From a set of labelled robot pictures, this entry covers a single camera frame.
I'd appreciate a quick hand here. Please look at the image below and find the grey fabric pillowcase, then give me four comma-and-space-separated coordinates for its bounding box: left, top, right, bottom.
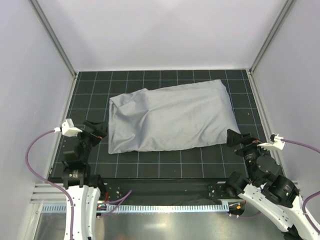
108, 79, 240, 155

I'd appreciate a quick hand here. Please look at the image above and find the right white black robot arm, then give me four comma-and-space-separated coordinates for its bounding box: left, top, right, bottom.
224, 129, 320, 240

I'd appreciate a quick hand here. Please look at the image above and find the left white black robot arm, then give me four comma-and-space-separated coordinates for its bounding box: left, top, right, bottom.
61, 118, 107, 240

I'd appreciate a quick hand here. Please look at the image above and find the black gridded cutting mat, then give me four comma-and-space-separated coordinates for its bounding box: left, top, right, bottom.
67, 69, 268, 179

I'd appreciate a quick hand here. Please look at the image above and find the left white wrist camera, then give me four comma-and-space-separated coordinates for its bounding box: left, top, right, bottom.
61, 118, 83, 137

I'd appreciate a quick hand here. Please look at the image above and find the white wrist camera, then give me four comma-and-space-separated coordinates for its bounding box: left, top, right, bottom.
61, 118, 83, 137
257, 134, 285, 151

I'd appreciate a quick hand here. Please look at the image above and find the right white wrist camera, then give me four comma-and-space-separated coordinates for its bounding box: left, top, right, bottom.
257, 134, 285, 151

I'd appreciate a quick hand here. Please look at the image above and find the aluminium front rail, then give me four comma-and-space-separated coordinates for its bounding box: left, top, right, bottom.
30, 183, 67, 204

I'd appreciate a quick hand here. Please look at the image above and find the slotted grey cable duct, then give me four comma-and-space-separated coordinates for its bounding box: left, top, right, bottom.
41, 203, 229, 214

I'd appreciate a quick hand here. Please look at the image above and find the left aluminium frame post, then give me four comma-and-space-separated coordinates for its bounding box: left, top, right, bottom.
28, 0, 77, 79

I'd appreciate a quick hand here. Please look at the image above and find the aluminium frame post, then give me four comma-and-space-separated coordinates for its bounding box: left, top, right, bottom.
248, 0, 296, 76
28, 0, 77, 79

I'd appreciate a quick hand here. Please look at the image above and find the right aluminium frame post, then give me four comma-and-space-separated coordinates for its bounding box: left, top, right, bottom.
248, 0, 296, 76

